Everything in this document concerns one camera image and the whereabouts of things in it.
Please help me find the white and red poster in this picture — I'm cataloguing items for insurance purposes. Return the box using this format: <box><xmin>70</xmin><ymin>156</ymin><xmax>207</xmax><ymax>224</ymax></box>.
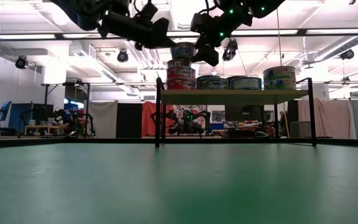
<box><xmin>174</xmin><ymin>105</ymin><xmax>208</xmax><ymax>124</ymax></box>

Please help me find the red label silver-lid can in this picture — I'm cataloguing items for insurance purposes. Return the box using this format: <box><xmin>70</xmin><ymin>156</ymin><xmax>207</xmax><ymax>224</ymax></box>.
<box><xmin>166</xmin><ymin>65</ymin><xmax>197</xmax><ymax>81</ymax></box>

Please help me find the blue tilted screen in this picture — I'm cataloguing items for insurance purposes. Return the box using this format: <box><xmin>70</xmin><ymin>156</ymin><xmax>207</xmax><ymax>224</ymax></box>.
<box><xmin>0</xmin><ymin>100</ymin><xmax>12</xmax><ymax>123</ymax></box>

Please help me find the black background rig frame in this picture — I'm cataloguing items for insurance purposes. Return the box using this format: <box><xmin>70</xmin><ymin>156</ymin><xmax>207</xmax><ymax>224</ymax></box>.
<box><xmin>42</xmin><ymin>82</ymin><xmax>91</xmax><ymax>138</ymax></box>

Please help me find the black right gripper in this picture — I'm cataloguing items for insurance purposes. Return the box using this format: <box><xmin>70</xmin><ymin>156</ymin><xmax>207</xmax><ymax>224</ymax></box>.
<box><xmin>192</xmin><ymin>0</ymin><xmax>255</xmax><ymax>68</ymax></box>

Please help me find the green label tuna can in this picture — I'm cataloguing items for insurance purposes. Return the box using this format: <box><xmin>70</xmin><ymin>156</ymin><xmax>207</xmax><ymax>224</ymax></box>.
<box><xmin>263</xmin><ymin>78</ymin><xmax>297</xmax><ymax>91</ymax></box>
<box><xmin>196</xmin><ymin>77</ymin><xmax>230</xmax><ymax>91</ymax></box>
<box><xmin>262</xmin><ymin>65</ymin><xmax>297</xmax><ymax>82</ymax></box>

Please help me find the large red albacore can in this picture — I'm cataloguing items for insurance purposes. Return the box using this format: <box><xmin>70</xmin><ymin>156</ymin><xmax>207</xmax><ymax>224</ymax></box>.
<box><xmin>165</xmin><ymin>78</ymin><xmax>198</xmax><ymax>91</ymax></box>

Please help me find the black wall panel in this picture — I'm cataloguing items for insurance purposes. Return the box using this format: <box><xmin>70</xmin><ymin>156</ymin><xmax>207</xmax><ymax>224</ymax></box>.
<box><xmin>116</xmin><ymin>102</ymin><xmax>142</xmax><ymax>138</ymax></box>

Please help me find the blue label gold-lid can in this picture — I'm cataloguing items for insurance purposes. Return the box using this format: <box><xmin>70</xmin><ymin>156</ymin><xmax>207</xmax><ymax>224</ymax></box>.
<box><xmin>170</xmin><ymin>41</ymin><xmax>196</xmax><ymax>60</ymax></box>

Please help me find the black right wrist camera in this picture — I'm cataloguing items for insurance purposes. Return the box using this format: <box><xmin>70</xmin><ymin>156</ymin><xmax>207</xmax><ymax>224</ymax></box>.
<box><xmin>190</xmin><ymin>12</ymin><xmax>213</xmax><ymax>34</ymax></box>

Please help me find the small teal can gold lid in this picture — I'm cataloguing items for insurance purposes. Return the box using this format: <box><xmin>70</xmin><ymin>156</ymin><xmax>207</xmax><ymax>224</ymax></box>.
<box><xmin>167</xmin><ymin>58</ymin><xmax>193</xmax><ymax>69</ymax></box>

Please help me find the black background monitor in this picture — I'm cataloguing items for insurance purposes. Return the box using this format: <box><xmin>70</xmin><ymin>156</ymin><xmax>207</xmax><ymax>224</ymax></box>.
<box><xmin>224</xmin><ymin>105</ymin><xmax>264</xmax><ymax>123</ymax></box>

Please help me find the person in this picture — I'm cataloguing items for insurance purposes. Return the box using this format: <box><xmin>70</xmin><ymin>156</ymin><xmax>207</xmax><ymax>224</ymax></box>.
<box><xmin>50</xmin><ymin>108</ymin><xmax>88</xmax><ymax>135</ymax></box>

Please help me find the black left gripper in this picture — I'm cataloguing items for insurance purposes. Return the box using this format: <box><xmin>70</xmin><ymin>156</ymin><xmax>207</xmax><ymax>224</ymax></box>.
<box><xmin>97</xmin><ymin>0</ymin><xmax>177</xmax><ymax>50</ymax></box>

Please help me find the white hanging curtain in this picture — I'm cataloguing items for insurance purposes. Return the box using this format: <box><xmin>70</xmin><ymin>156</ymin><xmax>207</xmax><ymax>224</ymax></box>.
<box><xmin>87</xmin><ymin>100</ymin><xmax>117</xmax><ymax>138</ymax></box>

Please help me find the wooden crate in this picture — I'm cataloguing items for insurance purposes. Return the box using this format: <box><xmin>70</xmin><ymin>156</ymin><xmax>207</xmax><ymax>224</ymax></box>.
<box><xmin>24</xmin><ymin>124</ymin><xmax>61</xmax><ymax>136</ymax></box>

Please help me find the blue hanging curtain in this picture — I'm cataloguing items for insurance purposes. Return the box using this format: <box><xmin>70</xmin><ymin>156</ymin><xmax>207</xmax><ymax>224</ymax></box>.
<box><xmin>10</xmin><ymin>103</ymin><xmax>32</xmax><ymax>132</ymax></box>

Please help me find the black ceiling spotlight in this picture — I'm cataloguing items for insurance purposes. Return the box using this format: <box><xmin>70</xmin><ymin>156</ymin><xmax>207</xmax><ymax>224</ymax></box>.
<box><xmin>339</xmin><ymin>49</ymin><xmax>356</xmax><ymax>61</ymax></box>
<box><xmin>14</xmin><ymin>55</ymin><xmax>30</xmax><ymax>70</ymax></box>
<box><xmin>116</xmin><ymin>49</ymin><xmax>129</xmax><ymax>63</ymax></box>
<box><xmin>222</xmin><ymin>39</ymin><xmax>239</xmax><ymax>62</ymax></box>

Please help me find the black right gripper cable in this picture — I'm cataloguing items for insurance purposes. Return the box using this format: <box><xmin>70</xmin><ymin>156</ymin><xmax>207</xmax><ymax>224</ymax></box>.
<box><xmin>197</xmin><ymin>0</ymin><xmax>219</xmax><ymax>16</ymax></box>

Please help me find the wooden shelf with black legs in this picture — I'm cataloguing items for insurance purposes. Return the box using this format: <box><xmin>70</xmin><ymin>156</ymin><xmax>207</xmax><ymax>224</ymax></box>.
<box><xmin>155</xmin><ymin>77</ymin><xmax>317</xmax><ymax>147</ymax></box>

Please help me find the cluttered background workbench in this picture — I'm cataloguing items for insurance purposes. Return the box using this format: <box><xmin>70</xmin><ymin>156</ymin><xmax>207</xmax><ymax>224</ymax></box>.
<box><xmin>211</xmin><ymin>119</ymin><xmax>290</xmax><ymax>139</ymax></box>

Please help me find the red hanging banner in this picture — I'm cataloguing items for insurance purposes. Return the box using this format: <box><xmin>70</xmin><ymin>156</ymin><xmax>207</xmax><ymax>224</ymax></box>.
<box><xmin>141</xmin><ymin>101</ymin><xmax>177</xmax><ymax>137</ymax></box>

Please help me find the grey background box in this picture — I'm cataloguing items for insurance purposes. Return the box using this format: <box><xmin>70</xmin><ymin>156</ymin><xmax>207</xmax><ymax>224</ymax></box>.
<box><xmin>290</xmin><ymin>121</ymin><xmax>311</xmax><ymax>138</ymax></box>

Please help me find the green table mat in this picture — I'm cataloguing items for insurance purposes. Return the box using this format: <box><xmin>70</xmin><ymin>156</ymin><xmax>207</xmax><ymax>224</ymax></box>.
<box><xmin>0</xmin><ymin>141</ymin><xmax>358</xmax><ymax>224</ymax></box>

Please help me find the beige hanging cloth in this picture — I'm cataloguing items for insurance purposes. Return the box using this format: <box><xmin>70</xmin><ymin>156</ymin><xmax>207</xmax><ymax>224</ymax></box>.
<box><xmin>297</xmin><ymin>98</ymin><xmax>356</xmax><ymax>140</ymax></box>

